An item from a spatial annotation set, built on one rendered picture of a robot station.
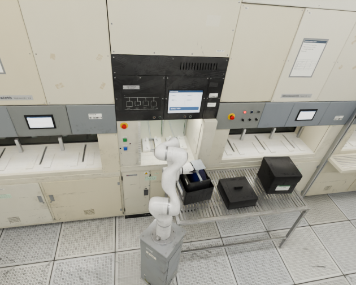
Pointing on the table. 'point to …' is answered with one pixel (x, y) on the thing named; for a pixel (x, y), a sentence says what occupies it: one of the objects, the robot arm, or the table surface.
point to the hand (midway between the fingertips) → (197, 166)
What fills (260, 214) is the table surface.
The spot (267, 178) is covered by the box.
